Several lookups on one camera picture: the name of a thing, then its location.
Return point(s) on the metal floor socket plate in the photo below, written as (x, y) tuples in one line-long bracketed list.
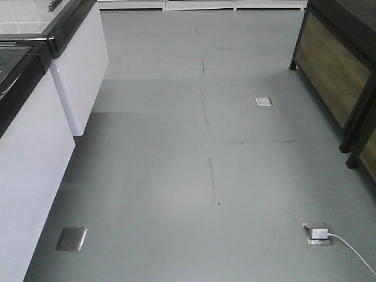
[(263, 101)]

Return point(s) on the near black-rimmed chest freezer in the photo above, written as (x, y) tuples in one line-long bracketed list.
[(36, 145)]

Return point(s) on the black-rimmed chest freezer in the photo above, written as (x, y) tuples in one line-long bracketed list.
[(73, 33), (36, 145)]

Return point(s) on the metal floor plate left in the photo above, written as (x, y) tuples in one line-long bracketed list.
[(71, 239)]

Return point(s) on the open floor socket with adapter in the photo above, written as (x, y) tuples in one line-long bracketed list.
[(317, 234)]

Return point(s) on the far black-rimmed chest freezer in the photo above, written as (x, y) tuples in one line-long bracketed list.
[(73, 33)]

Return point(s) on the dark wooden display stand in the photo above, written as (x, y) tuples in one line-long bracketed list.
[(335, 50)]

